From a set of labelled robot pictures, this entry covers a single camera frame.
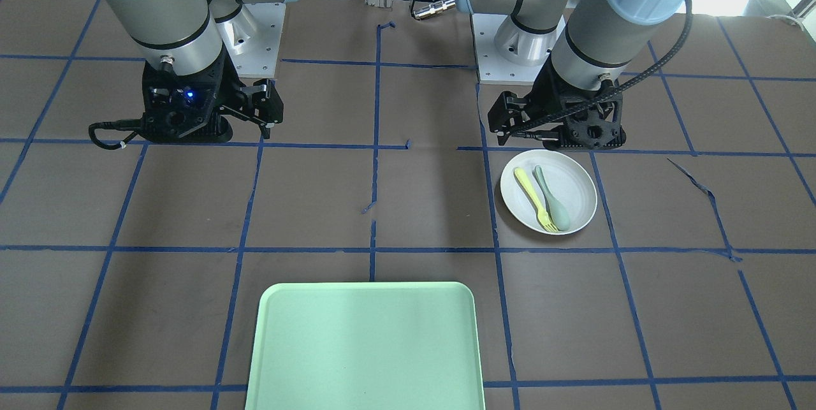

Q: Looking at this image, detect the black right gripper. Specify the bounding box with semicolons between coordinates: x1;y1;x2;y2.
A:
141;52;284;143

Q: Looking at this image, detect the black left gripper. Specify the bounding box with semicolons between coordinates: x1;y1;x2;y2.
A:
488;59;627;150

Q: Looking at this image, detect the white round plate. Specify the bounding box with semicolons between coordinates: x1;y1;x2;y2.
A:
499;150;599;236

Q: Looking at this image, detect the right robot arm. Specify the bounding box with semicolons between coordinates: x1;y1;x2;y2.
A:
88;0;298;150

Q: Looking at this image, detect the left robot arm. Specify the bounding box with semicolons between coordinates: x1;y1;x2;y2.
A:
455;0;694;150

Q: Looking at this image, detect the yellow plastic fork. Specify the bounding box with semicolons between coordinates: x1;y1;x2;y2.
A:
513;168;558;233

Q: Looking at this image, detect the grey-green plastic spoon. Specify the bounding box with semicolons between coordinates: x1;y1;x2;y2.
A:
533;165;571;231

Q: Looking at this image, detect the light green tray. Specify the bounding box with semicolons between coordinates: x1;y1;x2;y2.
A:
245;282;486;409

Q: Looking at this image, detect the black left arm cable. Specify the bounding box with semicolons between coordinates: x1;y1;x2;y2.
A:
510;0;694;136

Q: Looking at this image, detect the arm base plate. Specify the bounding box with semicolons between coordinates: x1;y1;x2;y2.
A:
216;3;288;78
471;14;565;85

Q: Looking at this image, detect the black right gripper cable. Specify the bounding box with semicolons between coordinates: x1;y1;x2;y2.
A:
88;118;149;150

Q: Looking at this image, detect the silver cable connector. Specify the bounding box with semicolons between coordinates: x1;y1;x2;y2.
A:
411;0;456;21

